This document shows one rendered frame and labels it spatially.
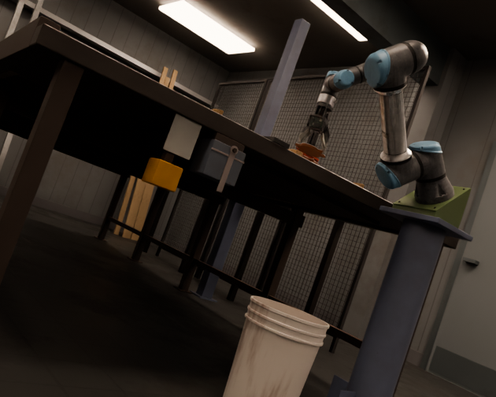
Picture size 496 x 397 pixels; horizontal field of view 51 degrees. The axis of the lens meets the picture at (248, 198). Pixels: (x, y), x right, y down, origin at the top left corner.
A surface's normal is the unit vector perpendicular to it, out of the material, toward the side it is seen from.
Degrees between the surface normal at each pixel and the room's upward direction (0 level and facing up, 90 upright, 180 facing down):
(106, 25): 90
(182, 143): 90
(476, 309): 90
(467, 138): 90
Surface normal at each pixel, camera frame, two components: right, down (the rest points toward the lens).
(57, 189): 0.60, 0.16
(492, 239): -0.72, -0.31
